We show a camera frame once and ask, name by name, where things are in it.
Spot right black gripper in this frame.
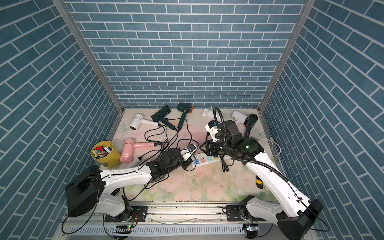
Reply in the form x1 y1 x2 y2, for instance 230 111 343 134
199 138 233 156

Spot white power strip coloured sockets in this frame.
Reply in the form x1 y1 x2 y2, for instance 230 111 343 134
192 153 221 168

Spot black power cord with plug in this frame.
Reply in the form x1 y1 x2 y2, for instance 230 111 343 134
206 106 238 173

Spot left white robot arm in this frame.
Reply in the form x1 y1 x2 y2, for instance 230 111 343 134
65 144 198 218

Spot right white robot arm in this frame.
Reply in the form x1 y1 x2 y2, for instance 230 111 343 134
201 120 323 240

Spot white glossy hair dryer right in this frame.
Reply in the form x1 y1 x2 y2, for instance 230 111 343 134
232 111 248 125

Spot dark green dryer right corner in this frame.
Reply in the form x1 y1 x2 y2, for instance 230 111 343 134
244 114 259 139

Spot white folding hair dryer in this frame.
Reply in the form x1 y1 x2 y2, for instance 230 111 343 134
202 109 215 119

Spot dark green dryer angled nozzle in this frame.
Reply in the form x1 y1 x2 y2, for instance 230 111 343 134
151 105 178 131

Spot dark green dryer centre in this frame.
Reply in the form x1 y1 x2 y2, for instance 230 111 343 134
177 103 194 131

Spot yellow black utility knife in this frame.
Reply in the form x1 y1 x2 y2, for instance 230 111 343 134
256 176 264 189

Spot pink hair dryer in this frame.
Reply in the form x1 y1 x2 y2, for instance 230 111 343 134
120 138 156 164

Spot white hair dryer far left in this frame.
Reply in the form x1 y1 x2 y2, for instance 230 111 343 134
129 114 159 131

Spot yellow cup of pens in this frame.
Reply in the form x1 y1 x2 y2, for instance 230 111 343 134
91 141 121 168

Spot white wall cable connector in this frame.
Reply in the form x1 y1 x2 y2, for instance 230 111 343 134
259 137 282 157

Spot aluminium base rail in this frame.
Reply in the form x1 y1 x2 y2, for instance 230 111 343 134
59 201 310 238

